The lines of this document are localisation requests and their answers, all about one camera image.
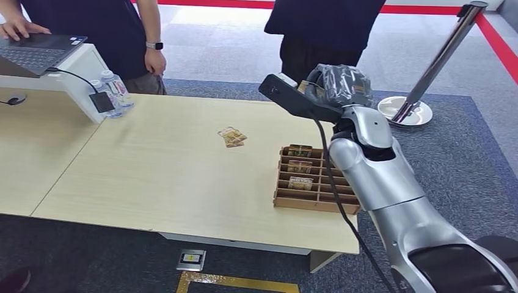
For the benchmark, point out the dark grey laptop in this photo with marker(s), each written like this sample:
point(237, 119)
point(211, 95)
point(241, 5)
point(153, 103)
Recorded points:
point(36, 52)

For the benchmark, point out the target person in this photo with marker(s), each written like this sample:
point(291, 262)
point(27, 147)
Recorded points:
point(323, 28)

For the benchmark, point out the laptop person's left hand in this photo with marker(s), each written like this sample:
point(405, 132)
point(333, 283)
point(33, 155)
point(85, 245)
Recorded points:
point(155, 62)

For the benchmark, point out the laptop person's hand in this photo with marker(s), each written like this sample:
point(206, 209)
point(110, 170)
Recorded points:
point(155, 62)
point(20, 28)

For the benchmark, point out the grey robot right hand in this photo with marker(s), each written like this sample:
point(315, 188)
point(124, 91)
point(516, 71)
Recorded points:
point(344, 85)

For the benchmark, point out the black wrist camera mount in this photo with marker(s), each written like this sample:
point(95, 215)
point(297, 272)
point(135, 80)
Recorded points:
point(295, 99)

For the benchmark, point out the silver floor socket box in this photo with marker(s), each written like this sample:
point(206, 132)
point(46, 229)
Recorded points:
point(191, 259)

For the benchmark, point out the red barrier belt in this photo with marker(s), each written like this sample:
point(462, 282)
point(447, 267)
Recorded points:
point(499, 46)
point(226, 3)

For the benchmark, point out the patterned card on desk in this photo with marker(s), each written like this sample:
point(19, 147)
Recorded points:
point(236, 140)
point(229, 132)

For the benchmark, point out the person at laptop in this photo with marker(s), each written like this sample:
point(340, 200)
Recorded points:
point(97, 36)

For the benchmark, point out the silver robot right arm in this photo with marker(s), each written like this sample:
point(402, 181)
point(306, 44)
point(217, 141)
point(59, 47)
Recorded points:
point(404, 210)

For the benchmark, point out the wristwatch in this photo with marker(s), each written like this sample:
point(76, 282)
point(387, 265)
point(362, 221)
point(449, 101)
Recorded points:
point(154, 45)

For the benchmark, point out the patterned card in organizer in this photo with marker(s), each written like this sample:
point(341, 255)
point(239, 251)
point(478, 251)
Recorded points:
point(300, 183)
point(300, 151)
point(300, 166)

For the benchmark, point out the laptop person's right hand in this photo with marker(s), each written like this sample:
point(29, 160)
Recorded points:
point(20, 28)

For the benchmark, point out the black power adapter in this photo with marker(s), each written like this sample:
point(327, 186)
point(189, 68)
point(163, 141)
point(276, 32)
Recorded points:
point(102, 102)

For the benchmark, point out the black round disc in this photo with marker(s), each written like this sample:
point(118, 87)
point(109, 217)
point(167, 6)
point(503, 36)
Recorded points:
point(504, 244)

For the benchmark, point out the white desk riser shelf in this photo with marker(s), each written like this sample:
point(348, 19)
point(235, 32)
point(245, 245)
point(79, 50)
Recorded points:
point(81, 64)

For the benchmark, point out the black shoe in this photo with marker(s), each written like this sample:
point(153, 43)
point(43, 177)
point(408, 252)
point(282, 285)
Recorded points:
point(14, 282)

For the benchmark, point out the patterned card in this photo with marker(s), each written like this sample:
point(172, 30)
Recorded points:
point(300, 166)
point(304, 87)
point(300, 151)
point(229, 132)
point(236, 140)
point(300, 183)

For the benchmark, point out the white table frame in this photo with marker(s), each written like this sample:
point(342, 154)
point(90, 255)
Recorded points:
point(242, 244)

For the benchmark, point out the chrome stanchion post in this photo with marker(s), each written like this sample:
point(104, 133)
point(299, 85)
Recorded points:
point(437, 60)

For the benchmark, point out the wooden slotted card organizer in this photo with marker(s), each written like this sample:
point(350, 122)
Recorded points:
point(303, 198)

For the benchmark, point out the clear plastic water bottle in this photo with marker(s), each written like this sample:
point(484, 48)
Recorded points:
point(119, 89)
point(115, 108)

